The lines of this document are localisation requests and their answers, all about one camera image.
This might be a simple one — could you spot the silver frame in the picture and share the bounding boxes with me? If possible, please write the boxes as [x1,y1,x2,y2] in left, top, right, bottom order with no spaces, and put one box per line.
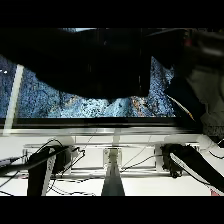
[0,126,224,197]

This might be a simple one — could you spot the heap of clothes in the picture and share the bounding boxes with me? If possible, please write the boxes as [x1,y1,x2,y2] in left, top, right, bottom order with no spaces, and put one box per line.
[164,28,224,138]

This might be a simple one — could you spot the black cable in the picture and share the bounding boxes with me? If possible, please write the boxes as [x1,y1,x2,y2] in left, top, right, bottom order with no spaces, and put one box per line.
[119,153,165,171]
[46,178,98,197]

